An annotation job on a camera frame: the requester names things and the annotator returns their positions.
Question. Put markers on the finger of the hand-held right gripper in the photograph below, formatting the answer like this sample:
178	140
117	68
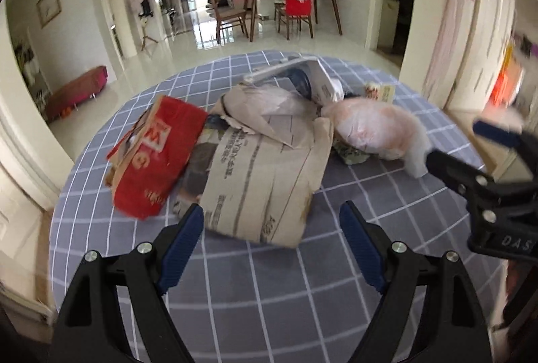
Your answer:
498	132
454	169

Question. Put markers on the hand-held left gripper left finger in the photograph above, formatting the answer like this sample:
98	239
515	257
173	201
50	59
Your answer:
185	245

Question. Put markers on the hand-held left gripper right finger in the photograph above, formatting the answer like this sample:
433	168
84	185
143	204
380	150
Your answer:
361	249

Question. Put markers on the red paper bag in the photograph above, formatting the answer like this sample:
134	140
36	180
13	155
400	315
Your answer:
147	165

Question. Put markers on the pink white plastic bag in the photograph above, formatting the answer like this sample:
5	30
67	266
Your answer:
370	127

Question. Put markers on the newspaper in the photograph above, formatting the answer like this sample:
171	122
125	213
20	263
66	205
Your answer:
252	178

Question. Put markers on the grey checked tablecloth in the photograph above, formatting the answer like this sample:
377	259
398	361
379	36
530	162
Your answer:
294	283

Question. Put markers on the white door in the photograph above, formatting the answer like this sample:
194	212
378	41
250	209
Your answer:
483	43

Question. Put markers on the green packet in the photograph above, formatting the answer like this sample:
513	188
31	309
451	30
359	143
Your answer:
351	156

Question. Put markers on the small beige printed packet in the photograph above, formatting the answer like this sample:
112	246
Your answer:
380	92

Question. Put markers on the white cardboard box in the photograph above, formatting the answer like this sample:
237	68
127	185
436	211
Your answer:
324	85

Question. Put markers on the pink bench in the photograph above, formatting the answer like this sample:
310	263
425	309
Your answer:
75	90

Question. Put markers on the wooden tripod stand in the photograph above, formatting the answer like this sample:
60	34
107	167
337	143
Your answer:
148	33

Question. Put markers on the wooden chair with shirt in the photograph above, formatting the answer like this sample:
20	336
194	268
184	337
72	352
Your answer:
294	20

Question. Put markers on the red shirt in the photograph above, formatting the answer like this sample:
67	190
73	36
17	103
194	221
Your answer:
298	1

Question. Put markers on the white shelf rack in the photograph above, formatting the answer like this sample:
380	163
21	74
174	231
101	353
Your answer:
29	73

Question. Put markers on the orange wall poster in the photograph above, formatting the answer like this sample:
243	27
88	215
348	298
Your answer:
504	81

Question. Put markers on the framed wall picture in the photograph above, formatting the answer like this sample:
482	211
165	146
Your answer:
48	6

